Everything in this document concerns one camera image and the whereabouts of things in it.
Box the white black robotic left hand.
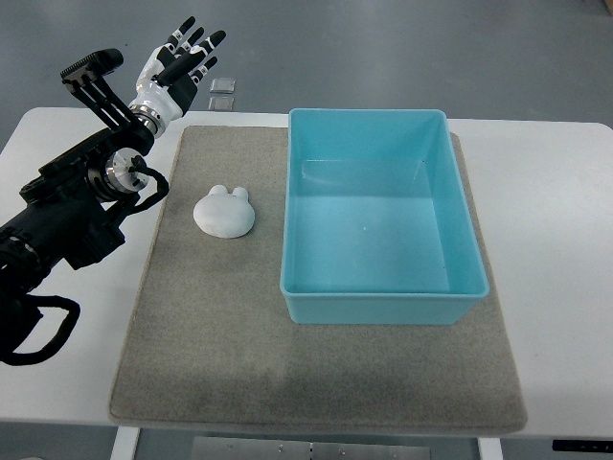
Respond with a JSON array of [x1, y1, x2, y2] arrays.
[[130, 16, 226, 125]]

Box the white rabbit-shaped toy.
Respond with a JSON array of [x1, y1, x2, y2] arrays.
[[193, 184, 256, 239]]

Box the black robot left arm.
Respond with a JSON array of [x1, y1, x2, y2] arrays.
[[1, 49, 169, 307]]

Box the blue plastic box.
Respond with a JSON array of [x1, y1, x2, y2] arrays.
[[280, 108, 489, 325]]

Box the lower metal floor plate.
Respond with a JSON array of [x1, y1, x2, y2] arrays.
[[209, 96, 235, 111]]

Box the grey felt mat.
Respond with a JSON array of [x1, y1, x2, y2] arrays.
[[108, 126, 528, 436]]

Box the white left table leg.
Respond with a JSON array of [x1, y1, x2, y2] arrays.
[[110, 426, 141, 460]]

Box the white table leg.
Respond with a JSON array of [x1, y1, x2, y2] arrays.
[[477, 438, 504, 460], [110, 426, 141, 460]]

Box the white right table leg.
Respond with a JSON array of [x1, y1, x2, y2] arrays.
[[477, 438, 504, 460]]

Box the black table control panel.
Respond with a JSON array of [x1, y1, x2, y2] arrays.
[[552, 439, 613, 453]]

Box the black looped cable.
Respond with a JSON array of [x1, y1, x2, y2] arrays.
[[0, 294, 81, 367]]

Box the grey metal table base plate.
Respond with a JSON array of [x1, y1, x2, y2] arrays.
[[190, 436, 432, 460]]

